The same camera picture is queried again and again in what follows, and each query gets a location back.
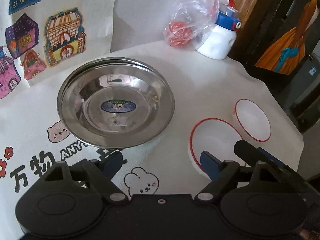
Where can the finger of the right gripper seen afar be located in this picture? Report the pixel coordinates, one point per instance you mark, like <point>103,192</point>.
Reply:
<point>251,155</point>

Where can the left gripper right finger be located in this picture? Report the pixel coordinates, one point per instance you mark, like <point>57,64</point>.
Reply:
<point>221,174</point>

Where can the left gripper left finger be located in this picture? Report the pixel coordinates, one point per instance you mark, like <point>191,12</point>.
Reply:
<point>99,175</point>

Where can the large white red-rimmed bowl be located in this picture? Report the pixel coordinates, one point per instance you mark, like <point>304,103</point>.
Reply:
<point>216,136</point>

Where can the small white red-rimmed bowl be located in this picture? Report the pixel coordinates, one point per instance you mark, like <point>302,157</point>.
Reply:
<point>251,122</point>

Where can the shallow steel plate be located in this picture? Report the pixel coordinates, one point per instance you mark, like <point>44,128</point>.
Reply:
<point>115,102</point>

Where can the printed white tablecloth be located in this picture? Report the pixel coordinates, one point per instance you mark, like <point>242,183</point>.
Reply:
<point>202,87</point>

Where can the orange dress painting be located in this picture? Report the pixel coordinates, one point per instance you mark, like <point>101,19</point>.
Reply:
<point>284,55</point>

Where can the white blue water bottle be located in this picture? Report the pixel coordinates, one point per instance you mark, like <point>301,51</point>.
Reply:
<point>219,42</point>

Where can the red ball in bag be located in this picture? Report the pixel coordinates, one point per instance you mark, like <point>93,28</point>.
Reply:
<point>179,34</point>

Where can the clear plastic bag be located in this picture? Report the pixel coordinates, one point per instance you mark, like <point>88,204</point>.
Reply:
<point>199,15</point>

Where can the colourful houses poster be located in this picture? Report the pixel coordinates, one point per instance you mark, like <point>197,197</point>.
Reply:
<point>40,38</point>

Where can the wooden door frame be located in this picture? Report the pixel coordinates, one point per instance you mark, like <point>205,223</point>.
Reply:
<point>252,14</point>

